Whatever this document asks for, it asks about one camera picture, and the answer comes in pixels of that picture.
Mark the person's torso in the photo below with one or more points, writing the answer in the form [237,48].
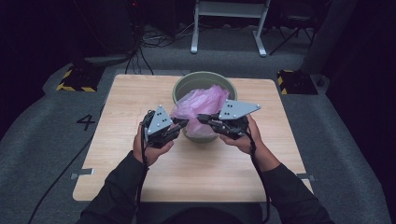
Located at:
[202,216]

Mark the pink plastic bag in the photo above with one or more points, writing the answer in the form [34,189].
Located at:
[199,105]

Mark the person's right hand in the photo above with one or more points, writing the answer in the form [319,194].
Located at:
[247,143]

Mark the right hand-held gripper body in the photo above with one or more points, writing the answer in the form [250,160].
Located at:
[238,110]

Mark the black yellow striped base plate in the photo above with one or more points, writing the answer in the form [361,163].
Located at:
[297,82]
[77,79]

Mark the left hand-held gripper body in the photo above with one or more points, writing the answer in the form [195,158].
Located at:
[158,123]

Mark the green round bin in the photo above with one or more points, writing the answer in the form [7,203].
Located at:
[202,81]

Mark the person's left hand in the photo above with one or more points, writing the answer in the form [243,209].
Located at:
[151,154]

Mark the grey pole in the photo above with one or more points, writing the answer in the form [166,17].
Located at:
[327,37]

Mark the black tripod stand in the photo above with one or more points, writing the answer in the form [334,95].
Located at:
[295,28]

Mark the white metal stand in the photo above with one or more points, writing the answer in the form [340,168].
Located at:
[229,9]

